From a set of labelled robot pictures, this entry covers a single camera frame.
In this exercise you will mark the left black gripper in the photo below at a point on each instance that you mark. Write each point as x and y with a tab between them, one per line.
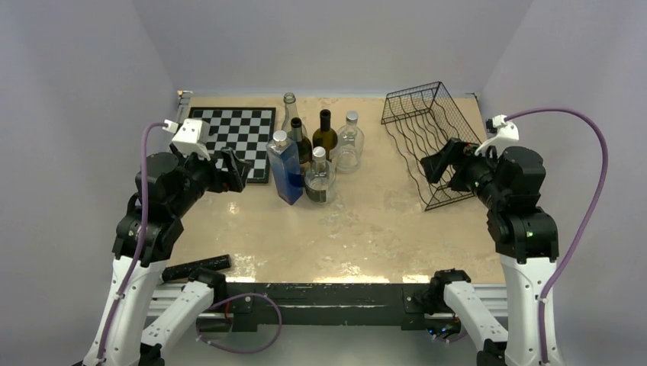
223	180

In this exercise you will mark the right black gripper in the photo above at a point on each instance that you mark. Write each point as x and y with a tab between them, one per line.
436	164

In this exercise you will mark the blue square glass bottle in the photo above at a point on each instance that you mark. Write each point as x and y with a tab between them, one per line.
285	167

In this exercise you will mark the dark green labelled wine bottle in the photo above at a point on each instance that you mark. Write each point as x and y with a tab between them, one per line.
303	143

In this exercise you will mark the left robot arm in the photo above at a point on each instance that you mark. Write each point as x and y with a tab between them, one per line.
168	186

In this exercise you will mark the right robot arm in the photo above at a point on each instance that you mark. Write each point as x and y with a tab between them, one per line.
525	238

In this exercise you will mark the tall clear glass bottle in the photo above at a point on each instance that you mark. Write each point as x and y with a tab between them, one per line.
291	111

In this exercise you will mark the small clear bottle silver cap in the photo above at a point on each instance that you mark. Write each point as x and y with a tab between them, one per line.
320	178

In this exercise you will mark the round clear bottle silver cap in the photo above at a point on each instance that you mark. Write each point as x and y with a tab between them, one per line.
350	144

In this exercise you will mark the black white chessboard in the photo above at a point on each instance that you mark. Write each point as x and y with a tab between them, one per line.
245	130

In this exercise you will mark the black microphone silver head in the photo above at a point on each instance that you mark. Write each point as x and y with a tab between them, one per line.
182	271

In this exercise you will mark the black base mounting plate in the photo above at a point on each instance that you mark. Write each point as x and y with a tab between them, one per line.
404	305

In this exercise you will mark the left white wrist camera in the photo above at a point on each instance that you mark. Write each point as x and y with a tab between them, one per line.
191	138

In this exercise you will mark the black wire wine rack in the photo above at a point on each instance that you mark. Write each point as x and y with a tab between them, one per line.
421	120

